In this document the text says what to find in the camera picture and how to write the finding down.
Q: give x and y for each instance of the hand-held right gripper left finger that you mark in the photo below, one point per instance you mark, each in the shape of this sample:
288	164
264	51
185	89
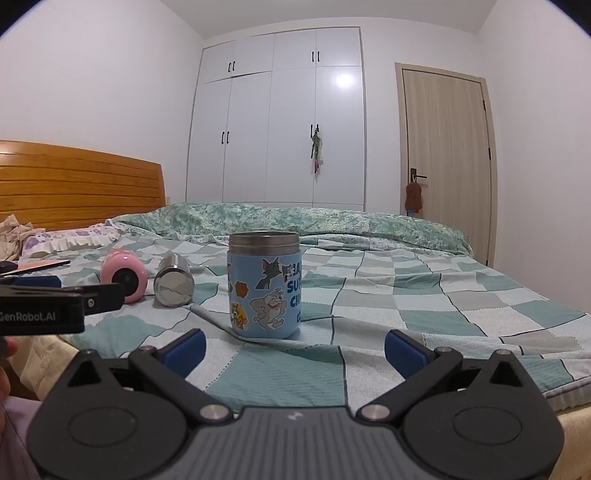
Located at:
187	350

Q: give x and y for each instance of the brown hanging plush toy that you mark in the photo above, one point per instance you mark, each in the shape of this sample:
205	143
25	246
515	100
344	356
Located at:
413	198

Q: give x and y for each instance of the light wooden door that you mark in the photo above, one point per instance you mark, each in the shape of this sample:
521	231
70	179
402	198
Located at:
448	161

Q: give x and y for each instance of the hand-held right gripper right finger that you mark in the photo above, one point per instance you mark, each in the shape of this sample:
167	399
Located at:
406	353

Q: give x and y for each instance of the green hanging ornament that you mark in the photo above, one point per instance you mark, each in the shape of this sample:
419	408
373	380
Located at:
316	150

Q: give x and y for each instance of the green floral quilt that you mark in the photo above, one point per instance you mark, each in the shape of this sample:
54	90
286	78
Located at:
323	221

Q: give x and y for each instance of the wooden headboard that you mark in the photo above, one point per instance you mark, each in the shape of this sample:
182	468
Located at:
69	184

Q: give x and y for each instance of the stainless steel cup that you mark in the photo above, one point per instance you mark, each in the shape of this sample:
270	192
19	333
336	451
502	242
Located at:
173	286

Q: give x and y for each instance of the white wardrobe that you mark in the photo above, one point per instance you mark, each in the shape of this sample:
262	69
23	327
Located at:
277	129

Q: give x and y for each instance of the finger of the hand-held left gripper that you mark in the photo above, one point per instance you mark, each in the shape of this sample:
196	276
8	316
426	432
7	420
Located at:
104	297
32	281

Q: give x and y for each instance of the checkered green bed sheet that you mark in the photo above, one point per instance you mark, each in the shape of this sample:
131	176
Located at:
415	300

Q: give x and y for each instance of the purple floral pillow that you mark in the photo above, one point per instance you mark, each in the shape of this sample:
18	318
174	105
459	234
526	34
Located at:
69	240

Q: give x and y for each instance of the small black object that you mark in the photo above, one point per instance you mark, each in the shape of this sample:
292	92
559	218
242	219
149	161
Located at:
6	267

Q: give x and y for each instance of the crumpled beige cloth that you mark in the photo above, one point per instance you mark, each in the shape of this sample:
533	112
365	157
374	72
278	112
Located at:
14	235

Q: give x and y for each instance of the blue cartoon sticker cup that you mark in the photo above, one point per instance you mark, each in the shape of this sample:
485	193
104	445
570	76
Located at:
265	290

